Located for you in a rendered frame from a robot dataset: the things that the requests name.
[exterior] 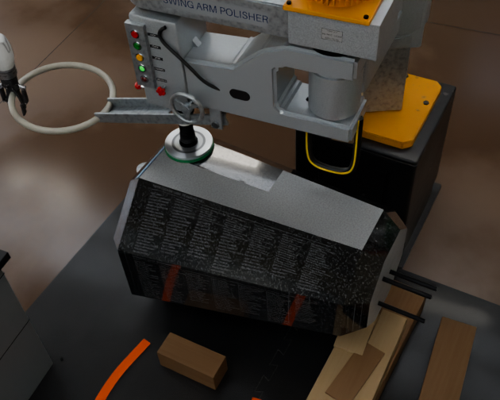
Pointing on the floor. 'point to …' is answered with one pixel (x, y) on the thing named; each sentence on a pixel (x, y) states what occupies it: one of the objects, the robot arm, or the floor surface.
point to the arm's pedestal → (9, 346)
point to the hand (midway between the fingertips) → (17, 108)
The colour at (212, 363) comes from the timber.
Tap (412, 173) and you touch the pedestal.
